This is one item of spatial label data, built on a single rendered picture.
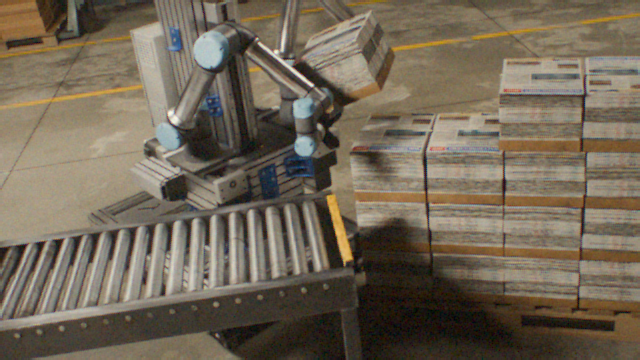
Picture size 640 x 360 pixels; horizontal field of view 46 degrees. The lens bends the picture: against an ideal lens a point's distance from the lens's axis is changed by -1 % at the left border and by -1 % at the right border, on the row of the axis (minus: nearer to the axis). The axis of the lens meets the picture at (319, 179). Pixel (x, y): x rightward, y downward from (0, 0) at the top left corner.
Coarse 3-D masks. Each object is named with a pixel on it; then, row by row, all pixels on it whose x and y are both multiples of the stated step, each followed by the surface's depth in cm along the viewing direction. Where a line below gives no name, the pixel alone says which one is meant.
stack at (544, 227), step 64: (384, 128) 308; (448, 128) 301; (448, 192) 291; (512, 192) 283; (576, 192) 277; (384, 256) 313; (448, 256) 304; (384, 320) 328; (448, 320) 321; (512, 320) 310
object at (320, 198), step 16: (320, 192) 271; (224, 208) 269; (240, 208) 267; (256, 208) 267; (320, 208) 269; (112, 224) 268; (128, 224) 266; (144, 224) 265; (208, 224) 267; (304, 224) 272; (320, 224) 272; (16, 240) 265; (32, 240) 264; (48, 240) 263; (80, 240) 264; (96, 240) 265; (208, 240) 270; (112, 256) 269; (128, 256) 269; (32, 272) 268
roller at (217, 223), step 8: (216, 216) 264; (216, 224) 259; (224, 224) 263; (216, 232) 254; (224, 232) 258; (216, 240) 250; (224, 240) 254; (216, 248) 245; (224, 248) 249; (216, 256) 241; (224, 256) 245; (216, 264) 237; (224, 264) 241; (216, 272) 233; (224, 272) 236; (216, 280) 229; (224, 280) 232
